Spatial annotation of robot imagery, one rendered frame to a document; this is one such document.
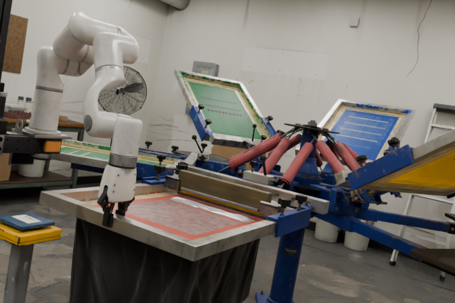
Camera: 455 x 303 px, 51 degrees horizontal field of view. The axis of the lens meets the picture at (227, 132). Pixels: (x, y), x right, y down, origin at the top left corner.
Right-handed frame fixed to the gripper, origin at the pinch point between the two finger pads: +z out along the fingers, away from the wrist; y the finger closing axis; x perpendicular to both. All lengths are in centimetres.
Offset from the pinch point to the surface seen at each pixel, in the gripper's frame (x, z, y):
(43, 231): -5.9, 2.8, 18.3
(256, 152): -19, -15, -122
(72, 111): -380, 2, -318
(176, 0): -345, -175, -445
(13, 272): -11.3, 14.5, 21.1
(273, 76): -184, -87, -471
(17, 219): -12.6, 1.0, 21.4
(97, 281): -9.7, 23.4, -8.0
